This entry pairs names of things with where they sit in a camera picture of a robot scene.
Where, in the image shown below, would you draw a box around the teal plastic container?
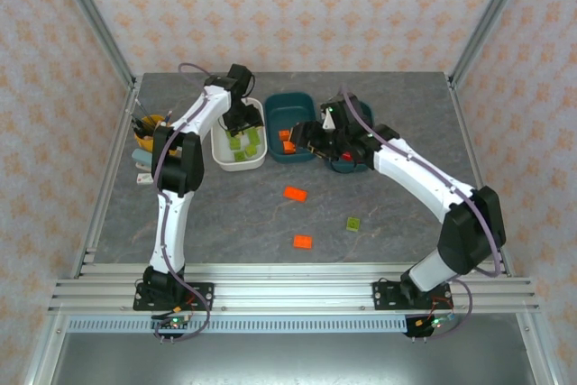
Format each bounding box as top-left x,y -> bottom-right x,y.
263,92 -> 317,165
322,100 -> 375,175

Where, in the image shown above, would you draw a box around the white plastic container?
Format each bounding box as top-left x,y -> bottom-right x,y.
210,96 -> 268,173

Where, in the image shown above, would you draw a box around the long orange lego brick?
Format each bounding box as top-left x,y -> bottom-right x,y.
283,186 -> 309,204

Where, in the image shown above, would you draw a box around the yellow pen cup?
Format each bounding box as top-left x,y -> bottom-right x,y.
134,114 -> 168,151

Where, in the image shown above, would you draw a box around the small eraser items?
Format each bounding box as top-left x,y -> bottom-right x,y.
133,148 -> 154,170

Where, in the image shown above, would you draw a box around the black marker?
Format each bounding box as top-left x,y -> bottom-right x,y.
131,116 -> 152,138

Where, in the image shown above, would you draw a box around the small circuit board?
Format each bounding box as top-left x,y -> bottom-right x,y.
417,312 -> 456,333
152,312 -> 195,333

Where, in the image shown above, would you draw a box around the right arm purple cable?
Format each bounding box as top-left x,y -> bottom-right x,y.
340,83 -> 504,341

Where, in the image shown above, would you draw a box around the aluminium table side rail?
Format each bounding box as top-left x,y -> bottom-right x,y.
71,82 -> 142,279
449,80 -> 515,278

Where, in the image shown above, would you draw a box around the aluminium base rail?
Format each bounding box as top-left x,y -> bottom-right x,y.
47,262 -> 541,315

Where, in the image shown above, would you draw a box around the aluminium frame post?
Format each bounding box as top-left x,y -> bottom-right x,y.
47,0 -> 139,88
448,0 -> 537,87

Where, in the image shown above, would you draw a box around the grey slotted cable duct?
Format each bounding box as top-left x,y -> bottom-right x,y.
66,317 -> 409,335

